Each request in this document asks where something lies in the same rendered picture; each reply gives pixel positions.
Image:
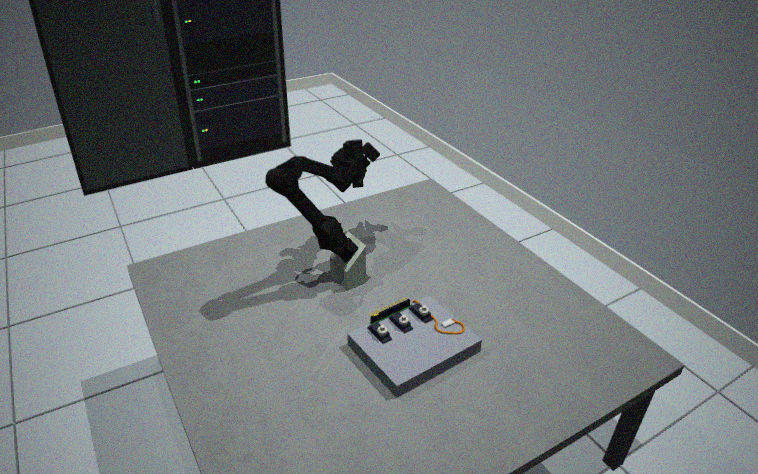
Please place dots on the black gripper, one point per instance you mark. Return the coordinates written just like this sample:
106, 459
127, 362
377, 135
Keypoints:
372, 153

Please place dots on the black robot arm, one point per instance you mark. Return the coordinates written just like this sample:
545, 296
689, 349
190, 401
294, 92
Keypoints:
346, 170

